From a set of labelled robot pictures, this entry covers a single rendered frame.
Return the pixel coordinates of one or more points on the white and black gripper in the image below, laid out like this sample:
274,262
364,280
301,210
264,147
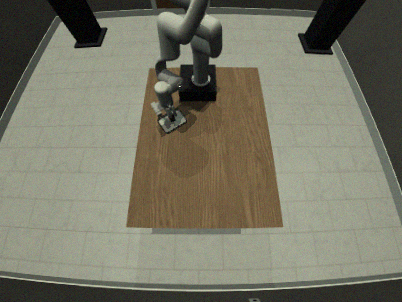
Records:
171,112

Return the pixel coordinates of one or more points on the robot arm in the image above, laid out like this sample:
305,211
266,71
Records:
172,28

